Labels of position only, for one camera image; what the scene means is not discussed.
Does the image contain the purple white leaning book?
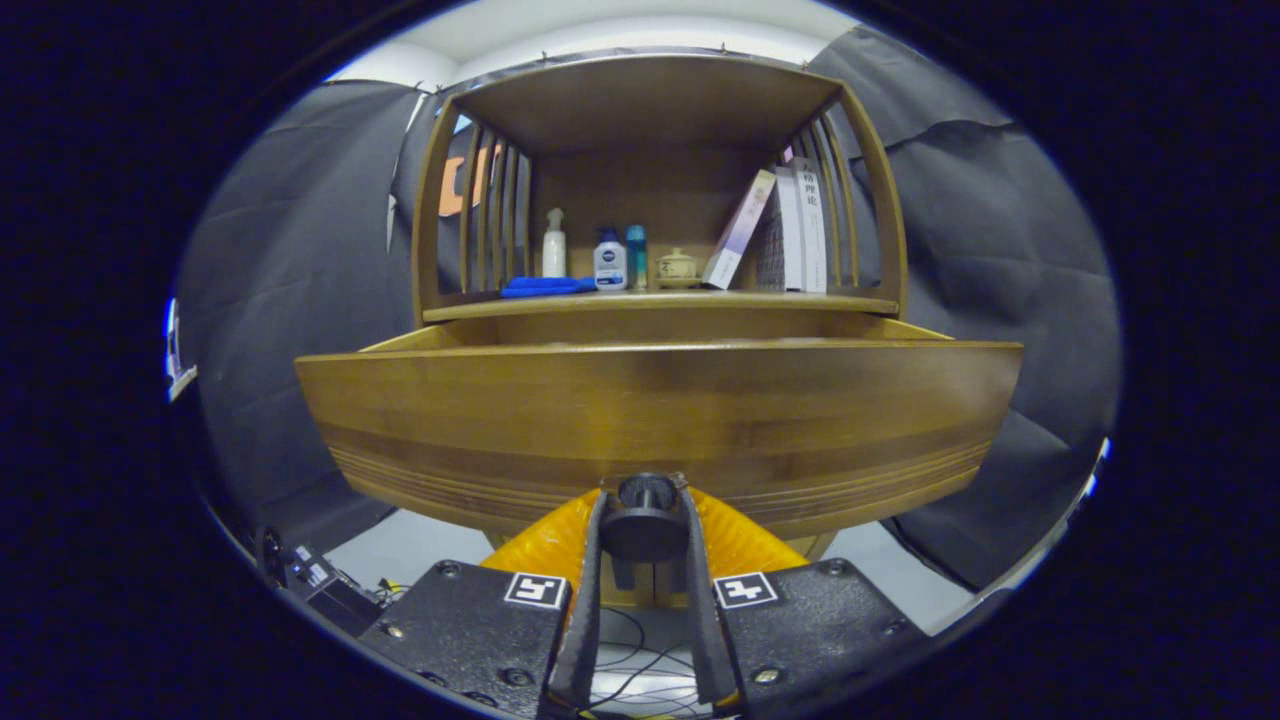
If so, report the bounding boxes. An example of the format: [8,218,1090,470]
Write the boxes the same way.
[702,169,778,291]

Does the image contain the black drawer knob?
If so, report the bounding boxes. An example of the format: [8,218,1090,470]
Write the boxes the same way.
[598,472,693,563]

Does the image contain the white hanging equipment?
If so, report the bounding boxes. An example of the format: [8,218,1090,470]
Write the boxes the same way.
[165,298,199,403]

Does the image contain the beige lidded teacup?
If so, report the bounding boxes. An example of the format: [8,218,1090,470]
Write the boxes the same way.
[655,247,700,290]

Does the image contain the wooden countertop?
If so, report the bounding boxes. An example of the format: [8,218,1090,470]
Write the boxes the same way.
[422,288,899,323]

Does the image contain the white lotion bottle blue cap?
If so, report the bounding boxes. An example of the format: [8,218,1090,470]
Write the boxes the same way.
[594,228,628,291]

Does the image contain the blue folded cloth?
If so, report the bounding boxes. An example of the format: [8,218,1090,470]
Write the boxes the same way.
[500,276,598,299]

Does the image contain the black electronic box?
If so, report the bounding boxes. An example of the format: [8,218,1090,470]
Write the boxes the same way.
[258,528,386,638]

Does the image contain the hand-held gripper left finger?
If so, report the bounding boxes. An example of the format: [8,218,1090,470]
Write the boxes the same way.
[358,487,608,720]

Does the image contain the white black striped object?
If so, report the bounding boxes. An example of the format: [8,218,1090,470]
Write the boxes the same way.
[1075,435,1113,501]

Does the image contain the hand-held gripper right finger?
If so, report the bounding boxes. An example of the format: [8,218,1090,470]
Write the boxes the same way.
[683,485,926,720]

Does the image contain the wooden cabinet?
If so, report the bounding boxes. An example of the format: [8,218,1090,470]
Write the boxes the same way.
[410,50,909,611]

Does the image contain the wooden drawer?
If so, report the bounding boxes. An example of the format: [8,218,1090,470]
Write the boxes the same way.
[295,315,1025,541]

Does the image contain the black floor cables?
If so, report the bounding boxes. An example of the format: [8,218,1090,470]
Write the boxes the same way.
[590,605,703,717]

